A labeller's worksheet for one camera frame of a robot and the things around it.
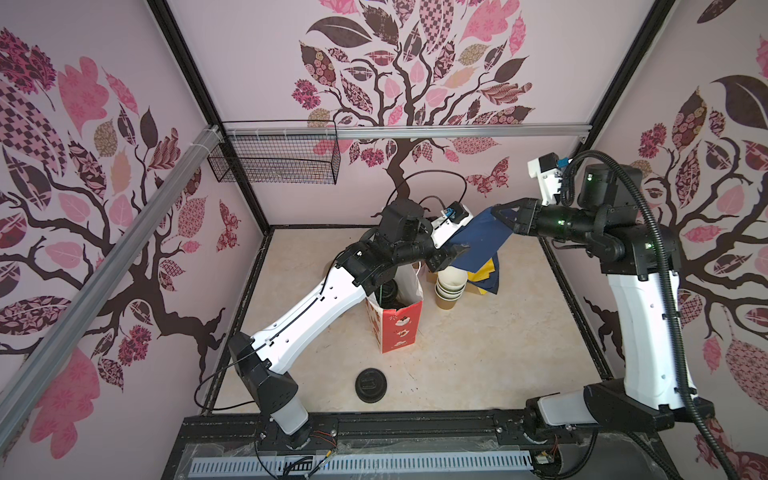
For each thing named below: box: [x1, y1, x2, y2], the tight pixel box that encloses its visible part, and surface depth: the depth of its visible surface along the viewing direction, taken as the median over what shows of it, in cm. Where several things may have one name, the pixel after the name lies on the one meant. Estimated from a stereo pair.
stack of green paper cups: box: [434, 266, 468, 310], surface depth 90 cm
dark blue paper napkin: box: [448, 207, 513, 273], surface depth 61 cm
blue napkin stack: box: [467, 252, 499, 295], surface depth 99 cm
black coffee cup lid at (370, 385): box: [355, 367, 387, 404], surface depth 81 cm
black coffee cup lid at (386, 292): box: [375, 279, 398, 306], surface depth 87 cm
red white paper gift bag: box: [366, 262, 424, 354], surface depth 76 cm
